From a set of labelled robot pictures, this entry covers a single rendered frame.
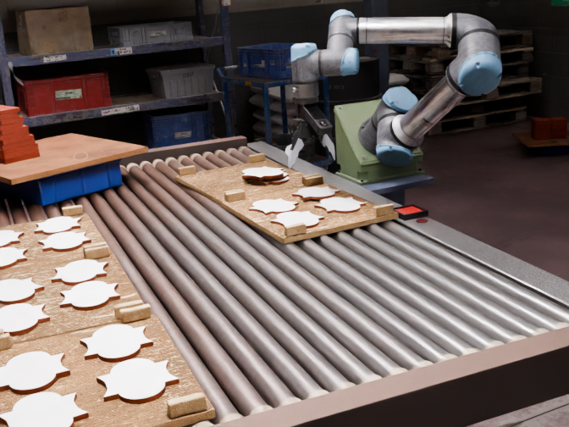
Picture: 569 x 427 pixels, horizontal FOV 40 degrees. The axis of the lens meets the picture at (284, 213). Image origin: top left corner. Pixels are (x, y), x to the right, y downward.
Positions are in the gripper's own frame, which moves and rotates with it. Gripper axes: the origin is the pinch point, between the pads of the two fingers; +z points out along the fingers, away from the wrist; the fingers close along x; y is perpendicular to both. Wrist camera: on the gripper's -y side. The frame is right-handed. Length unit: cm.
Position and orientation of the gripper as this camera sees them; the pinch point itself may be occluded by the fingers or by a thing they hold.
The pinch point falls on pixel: (313, 165)
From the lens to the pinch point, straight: 234.1
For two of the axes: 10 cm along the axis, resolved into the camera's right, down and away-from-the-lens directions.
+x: -8.9, 1.9, -4.1
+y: -4.5, -2.3, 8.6
